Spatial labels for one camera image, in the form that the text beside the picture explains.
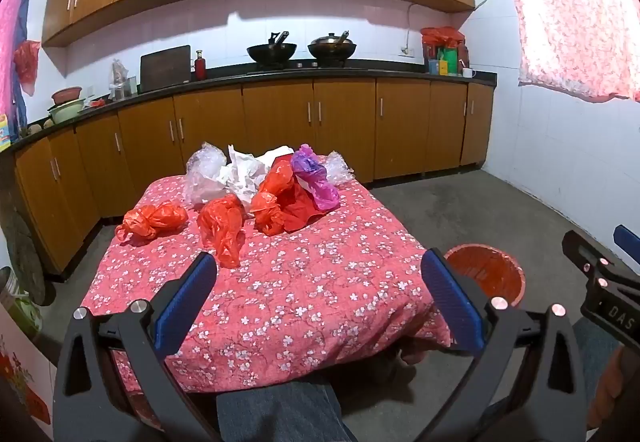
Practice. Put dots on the red bottle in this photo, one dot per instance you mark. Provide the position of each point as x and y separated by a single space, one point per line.
200 67

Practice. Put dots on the person's left leg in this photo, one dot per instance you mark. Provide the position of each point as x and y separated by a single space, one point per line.
285 414

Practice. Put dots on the round wooden board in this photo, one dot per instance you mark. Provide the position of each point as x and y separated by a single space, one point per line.
22 252

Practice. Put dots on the clear bag with bottles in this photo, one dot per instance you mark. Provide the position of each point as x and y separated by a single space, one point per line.
120 81

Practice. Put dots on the green patterned pot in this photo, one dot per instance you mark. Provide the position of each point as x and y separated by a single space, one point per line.
22 312

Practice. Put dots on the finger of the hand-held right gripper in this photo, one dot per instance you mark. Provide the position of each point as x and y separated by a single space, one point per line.
627 244
575 247

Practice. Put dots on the purple plastic bag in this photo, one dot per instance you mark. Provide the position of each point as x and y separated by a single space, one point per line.
315 177

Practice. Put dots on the red basin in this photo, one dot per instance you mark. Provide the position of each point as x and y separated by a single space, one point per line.
67 95

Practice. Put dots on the colourful box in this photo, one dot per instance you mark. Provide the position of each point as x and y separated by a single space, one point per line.
5 129

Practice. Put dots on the dark cutting board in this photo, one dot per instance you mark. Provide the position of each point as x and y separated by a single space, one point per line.
165 69

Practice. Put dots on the green packet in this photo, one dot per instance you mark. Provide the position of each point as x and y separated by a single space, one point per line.
450 59

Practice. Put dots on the gas stove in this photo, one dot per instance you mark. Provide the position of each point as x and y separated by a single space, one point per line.
305 65

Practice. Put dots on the white mug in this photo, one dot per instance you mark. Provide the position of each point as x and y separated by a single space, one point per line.
467 72

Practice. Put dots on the dark red plastic bag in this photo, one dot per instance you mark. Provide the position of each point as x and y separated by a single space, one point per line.
300 212

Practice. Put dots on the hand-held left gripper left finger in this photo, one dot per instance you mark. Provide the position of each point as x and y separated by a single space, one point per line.
185 307

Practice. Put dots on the red floral blanket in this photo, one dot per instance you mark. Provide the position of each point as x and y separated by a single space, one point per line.
310 282

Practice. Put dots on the pink cloth with blue edge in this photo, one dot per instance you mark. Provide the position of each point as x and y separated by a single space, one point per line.
12 31

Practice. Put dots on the wall socket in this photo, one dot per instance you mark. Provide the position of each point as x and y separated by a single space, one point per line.
407 51

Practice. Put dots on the person's leg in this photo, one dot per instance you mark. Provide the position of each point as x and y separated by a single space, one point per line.
285 414
592 352

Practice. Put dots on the blue cup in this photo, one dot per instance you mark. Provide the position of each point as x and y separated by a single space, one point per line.
433 67

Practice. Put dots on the pink floral curtain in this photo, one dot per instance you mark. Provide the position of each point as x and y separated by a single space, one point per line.
575 11

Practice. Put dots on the black countertop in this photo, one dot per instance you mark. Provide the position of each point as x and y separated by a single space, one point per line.
225 76

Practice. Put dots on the white paper bag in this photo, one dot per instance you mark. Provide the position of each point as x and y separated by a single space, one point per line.
277 154

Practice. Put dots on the black wok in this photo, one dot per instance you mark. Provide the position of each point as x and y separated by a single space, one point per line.
271 52

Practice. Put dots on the wok with lid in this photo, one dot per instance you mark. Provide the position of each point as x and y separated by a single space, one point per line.
331 49

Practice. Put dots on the white plastic bag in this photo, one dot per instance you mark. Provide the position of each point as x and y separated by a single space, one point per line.
245 174

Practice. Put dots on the person's right hand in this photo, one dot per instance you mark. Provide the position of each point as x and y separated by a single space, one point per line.
607 392

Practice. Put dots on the red plastic waste basket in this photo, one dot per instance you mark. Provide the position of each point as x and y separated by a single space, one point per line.
487 267

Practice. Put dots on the hanging red plastic bag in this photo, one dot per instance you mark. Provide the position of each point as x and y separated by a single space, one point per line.
27 66

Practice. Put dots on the small bubble wrap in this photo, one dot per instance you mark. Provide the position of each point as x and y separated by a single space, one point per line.
337 169

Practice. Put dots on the person's right leg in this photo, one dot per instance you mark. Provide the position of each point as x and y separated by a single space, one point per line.
592 352

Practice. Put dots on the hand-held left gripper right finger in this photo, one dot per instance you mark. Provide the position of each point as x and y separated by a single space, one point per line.
452 302

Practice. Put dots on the red bag on jars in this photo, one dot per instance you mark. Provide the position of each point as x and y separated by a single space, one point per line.
442 36

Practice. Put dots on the wooden base cabinets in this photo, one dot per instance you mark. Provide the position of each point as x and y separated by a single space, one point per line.
340 126

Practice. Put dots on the large bubble wrap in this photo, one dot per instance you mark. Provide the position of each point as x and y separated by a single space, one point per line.
202 177

